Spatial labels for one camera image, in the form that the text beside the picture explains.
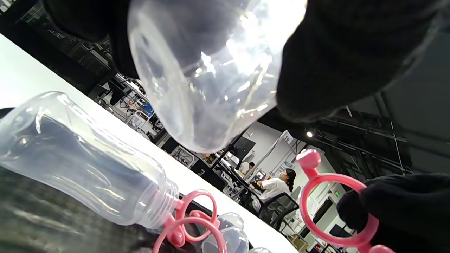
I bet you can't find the pink handle ring component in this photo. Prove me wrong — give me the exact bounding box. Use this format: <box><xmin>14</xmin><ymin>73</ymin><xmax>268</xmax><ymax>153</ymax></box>
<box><xmin>296</xmin><ymin>149</ymin><xmax>396</xmax><ymax>253</ymax></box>
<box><xmin>174</xmin><ymin>190</ymin><xmax>218</xmax><ymax>243</ymax></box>
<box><xmin>152</xmin><ymin>216</ymin><xmax>227</xmax><ymax>253</ymax></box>

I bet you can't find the clear baby bottle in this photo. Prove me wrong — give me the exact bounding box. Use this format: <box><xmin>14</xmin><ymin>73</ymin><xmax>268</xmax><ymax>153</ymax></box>
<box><xmin>0</xmin><ymin>91</ymin><xmax>180</xmax><ymax>229</ymax></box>
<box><xmin>127</xmin><ymin>0</ymin><xmax>308</xmax><ymax>154</ymax></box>

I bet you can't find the person's left hand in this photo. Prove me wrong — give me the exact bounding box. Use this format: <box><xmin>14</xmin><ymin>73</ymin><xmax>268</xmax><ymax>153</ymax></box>
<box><xmin>42</xmin><ymin>0</ymin><xmax>450</xmax><ymax>122</ymax></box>

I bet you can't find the black plastic tray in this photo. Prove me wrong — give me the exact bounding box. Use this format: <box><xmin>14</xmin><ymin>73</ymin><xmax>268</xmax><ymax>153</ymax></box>
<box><xmin>0</xmin><ymin>107</ymin><xmax>253</xmax><ymax>253</ymax></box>

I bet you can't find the person's right hand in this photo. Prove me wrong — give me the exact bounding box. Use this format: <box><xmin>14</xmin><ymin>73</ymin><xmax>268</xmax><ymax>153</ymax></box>
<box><xmin>336</xmin><ymin>173</ymin><xmax>450</xmax><ymax>253</ymax></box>

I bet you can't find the black monitor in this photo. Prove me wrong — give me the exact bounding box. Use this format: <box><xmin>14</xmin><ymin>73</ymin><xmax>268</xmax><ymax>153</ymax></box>
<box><xmin>230</xmin><ymin>136</ymin><xmax>256</xmax><ymax>162</ymax></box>

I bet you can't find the black office chair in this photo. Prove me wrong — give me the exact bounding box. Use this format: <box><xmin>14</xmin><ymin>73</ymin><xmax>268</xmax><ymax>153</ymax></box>
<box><xmin>258</xmin><ymin>193</ymin><xmax>299</xmax><ymax>229</ymax></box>

